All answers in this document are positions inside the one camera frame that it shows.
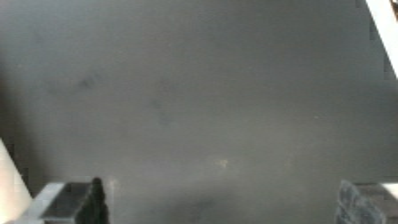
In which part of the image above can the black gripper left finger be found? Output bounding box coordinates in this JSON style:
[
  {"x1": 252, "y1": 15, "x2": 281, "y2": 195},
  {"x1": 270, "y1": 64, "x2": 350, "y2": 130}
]
[{"x1": 23, "y1": 178, "x2": 110, "y2": 224}]

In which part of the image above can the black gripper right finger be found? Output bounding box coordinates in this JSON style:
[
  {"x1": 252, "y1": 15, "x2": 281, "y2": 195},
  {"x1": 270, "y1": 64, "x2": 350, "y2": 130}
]
[{"x1": 334, "y1": 180, "x2": 398, "y2": 224}]

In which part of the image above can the white drawer cabinet frame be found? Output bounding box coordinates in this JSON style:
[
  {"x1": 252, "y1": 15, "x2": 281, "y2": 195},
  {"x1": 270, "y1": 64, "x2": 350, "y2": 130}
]
[{"x1": 364, "y1": 0, "x2": 398, "y2": 80}]

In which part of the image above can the white plastic border rail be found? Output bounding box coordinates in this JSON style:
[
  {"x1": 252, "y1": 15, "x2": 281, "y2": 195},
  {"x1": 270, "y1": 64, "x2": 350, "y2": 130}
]
[{"x1": 0, "y1": 140, "x2": 32, "y2": 224}]

